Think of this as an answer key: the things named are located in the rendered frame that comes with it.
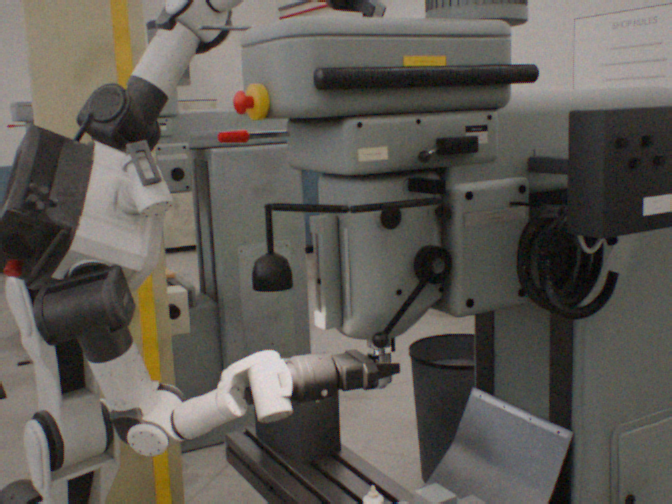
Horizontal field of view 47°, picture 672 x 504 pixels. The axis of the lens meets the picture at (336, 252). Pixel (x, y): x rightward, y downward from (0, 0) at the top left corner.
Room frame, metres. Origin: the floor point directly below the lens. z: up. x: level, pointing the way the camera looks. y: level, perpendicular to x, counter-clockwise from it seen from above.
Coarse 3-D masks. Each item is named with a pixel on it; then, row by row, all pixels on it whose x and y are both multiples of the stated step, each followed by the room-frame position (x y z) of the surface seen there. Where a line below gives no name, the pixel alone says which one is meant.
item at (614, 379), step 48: (576, 240) 1.49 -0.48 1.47; (624, 240) 1.53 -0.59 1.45; (624, 288) 1.51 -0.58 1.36; (480, 336) 1.74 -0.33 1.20; (528, 336) 1.61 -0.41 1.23; (576, 336) 1.49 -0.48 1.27; (624, 336) 1.51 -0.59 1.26; (480, 384) 1.74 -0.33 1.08; (528, 384) 1.60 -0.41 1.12; (576, 384) 1.49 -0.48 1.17; (624, 384) 1.51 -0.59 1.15; (576, 432) 1.49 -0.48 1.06; (624, 432) 1.50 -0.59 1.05; (576, 480) 1.48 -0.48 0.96; (624, 480) 1.49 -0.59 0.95
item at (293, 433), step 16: (320, 400) 1.75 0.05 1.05; (336, 400) 1.77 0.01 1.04; (256, 416) 1.88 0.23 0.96; (304, 416) 1.72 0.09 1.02; (320, 416) 1.74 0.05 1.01; (336, 416) 1.77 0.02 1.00; (256, 432) 1.88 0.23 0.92; (272, 432) 1.81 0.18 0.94; (288, 432) 1.75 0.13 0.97; (304, 432) 1.72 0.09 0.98; (320, 432) 1.74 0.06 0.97; (336, 432) 1.77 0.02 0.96; (288, 448) 1.76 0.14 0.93; (304, 448) 1.72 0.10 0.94; (320, 448) 1.74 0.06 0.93; (336, 448) 1.77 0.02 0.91
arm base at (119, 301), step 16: (96, 272) 1.38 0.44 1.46; (112, 272) 1.36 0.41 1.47; (48, 288) 1.37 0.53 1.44; (64, 288) 1.37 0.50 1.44; (112, 288) 1.32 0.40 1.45; (128, 288) 1.40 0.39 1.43; (112, 304) 1.30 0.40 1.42; (128, 304) 1.37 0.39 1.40; (112, 320) 1.31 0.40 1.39; (128, 320) 1.34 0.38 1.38; (48, 336) 1.30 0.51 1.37
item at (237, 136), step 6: (222, 132) 1.40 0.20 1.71; (228, 132) 1.41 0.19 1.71; (234, 132) 1.41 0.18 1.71; (240, 132) 1.41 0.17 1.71; (246, 132) 1.42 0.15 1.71; (252, 132) 1.43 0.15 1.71; (258, 132) 1.44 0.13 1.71; (264, 132) 1.44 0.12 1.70; (270, 132) 1.45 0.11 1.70; (276, 132) 1.45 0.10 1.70; (282, 132) 1.46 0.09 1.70; (288, 132) 1.46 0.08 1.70; (222, 138) 1.40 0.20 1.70; (228, 138) 1.40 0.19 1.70; (234, 138) 1.41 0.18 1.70; (240, 138) 1.41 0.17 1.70; (246, 138) 1.42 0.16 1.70; (252, 138) 1.43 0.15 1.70; (258, 138) 1.44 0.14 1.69; (264, 138) 1.44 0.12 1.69
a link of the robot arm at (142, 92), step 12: (132, 84) 1.63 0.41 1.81; (144, 84) 1.63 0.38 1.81; (132, 96) 1.62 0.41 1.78; (144, 96) 1.62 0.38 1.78; (156, 96) 1.64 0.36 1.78; (132, 108) 1.58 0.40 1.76; (144, 108) 1.62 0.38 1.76; (156, 108) 1.64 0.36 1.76; (132, 120) 1.58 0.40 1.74; (144, 120) 1.62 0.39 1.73; (120, 132) 1.59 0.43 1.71; (132, 132) 1.60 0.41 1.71; (144, 132) 1.63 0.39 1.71
